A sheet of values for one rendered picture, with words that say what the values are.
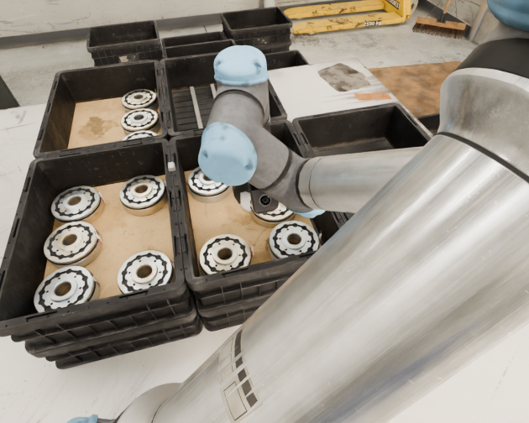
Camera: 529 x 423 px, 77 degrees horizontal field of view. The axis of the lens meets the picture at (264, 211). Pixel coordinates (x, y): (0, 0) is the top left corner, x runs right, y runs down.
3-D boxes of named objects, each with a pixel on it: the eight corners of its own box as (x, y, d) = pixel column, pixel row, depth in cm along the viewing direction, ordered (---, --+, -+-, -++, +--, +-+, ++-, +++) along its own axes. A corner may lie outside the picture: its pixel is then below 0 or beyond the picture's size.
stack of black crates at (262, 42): (276, 70, 255) (278, 6, 220) (289, 91, 237) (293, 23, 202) (225, 78, 248) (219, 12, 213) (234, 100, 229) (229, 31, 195)
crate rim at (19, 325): (188, 294, 55) (185, 287, 53) (-9, 340, 50) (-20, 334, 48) (170, 145, 80) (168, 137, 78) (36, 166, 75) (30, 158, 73)
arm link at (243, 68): (203, 75, 43) (217, 39, 48) (217, 136, 53) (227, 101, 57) (263, 78, 42) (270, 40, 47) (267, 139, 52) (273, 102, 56)
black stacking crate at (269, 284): (343, 279, 67) (355, 249, 59) (198, 315, 63) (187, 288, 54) (286, 155, 92) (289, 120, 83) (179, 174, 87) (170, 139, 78)
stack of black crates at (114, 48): (171, 86, 241) (155, 19, 206) (176, 108, 222) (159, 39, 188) (114, 94, 234) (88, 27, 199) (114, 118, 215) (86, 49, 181)
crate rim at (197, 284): (354, 255, 60) (357, 248, 58) (188, 294, 55) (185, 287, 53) (289, 126, 85) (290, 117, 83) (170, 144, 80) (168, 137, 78)
